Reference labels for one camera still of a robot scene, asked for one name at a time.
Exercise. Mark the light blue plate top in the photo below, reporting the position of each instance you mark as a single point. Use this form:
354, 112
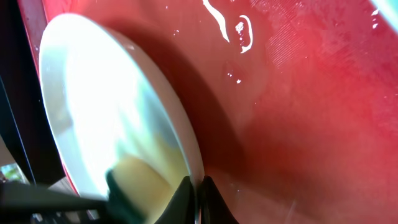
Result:
389, 10

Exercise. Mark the green yellow sponge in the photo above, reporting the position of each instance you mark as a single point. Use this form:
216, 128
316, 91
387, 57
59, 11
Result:
137, 193

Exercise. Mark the black metal sponge tray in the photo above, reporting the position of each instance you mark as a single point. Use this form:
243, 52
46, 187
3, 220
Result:
24, 126

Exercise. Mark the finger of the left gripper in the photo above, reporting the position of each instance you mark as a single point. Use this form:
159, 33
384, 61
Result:
21, 200

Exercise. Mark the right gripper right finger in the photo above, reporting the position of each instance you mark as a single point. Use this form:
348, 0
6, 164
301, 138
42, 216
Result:
214, 209

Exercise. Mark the white plate bottom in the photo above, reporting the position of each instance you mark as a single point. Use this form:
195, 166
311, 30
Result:
106, 99

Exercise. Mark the red plastic tray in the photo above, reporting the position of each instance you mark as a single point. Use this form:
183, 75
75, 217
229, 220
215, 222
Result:
294, 103

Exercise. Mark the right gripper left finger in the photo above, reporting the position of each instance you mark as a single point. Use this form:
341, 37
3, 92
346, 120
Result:
182, 207

